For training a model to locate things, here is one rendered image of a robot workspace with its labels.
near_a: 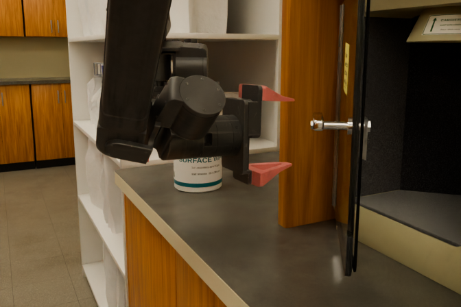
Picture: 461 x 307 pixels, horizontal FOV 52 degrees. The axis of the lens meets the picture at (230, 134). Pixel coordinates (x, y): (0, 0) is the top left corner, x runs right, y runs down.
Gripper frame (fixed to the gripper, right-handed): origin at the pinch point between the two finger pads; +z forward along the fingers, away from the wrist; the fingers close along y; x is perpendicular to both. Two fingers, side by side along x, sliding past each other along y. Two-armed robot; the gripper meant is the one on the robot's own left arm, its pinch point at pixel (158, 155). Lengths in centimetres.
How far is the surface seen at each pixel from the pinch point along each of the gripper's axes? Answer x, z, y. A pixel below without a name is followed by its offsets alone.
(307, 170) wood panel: -9.0, 4.1, 29.1
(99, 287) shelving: 147, 102, 13
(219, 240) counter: -8.5, 16.0, 9.2
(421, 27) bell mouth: -30, -24, 35
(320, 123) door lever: -34.0, -10.4, 12.5
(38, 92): 455, 24, 15
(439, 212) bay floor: -31, 8, 42
